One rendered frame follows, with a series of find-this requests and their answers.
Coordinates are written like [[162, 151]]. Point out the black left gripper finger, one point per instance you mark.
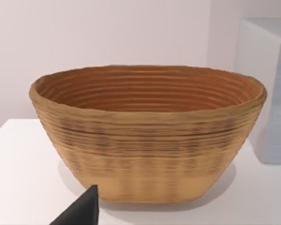
[[85, 208]]

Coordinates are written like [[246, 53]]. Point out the brown woven basket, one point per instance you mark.
[[147, 145]]

